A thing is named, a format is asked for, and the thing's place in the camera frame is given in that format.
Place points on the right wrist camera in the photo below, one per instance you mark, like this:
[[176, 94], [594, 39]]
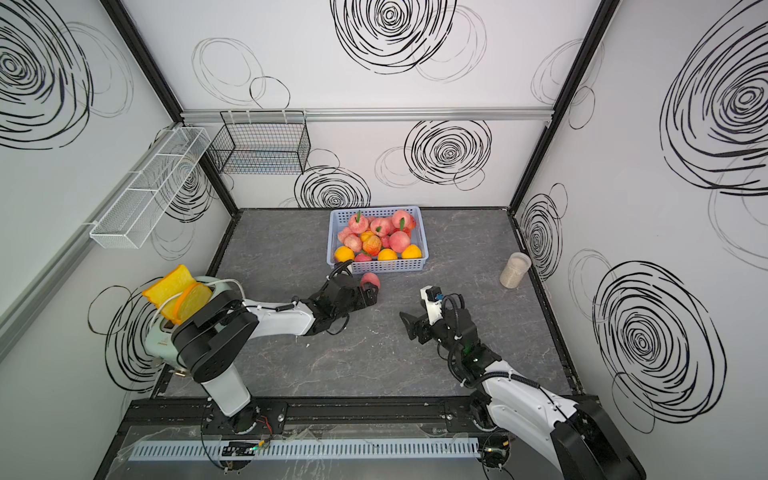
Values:
[[432, 299]]

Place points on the pink peach with leaf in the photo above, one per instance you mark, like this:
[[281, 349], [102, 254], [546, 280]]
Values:
[[358, 223]]

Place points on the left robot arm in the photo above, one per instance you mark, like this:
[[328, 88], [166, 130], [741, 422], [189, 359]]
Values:
[[208, 343]]

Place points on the light blue plastic basket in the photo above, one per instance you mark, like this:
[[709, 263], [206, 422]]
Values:
[[339, 220]]

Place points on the mint green toaster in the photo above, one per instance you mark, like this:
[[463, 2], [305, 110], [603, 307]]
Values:
[[158, 341]]

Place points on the yellow toast slice front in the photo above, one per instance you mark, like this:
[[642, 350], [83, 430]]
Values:
[[191, 300]]

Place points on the black wire wall basket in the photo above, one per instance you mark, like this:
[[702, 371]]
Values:
[[263, 142]]

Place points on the yellow toast slice rear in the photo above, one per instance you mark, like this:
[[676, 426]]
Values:
[[164, 293]]

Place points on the grey slotted cable duct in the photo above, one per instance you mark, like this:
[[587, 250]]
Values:
[[305, 449]]

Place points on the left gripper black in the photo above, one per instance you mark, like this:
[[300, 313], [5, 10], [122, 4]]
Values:
[[371, 296]]

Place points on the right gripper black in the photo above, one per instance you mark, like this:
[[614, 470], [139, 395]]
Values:
[[417, 325]]

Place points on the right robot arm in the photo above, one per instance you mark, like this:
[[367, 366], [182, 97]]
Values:
[[575, 436]]

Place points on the yellow toast slice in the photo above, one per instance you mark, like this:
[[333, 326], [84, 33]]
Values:
[[164, 293], [191, 300]]

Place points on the frosted plastic cup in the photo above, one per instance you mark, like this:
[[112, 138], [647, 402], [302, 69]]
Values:
[[515, 270]]

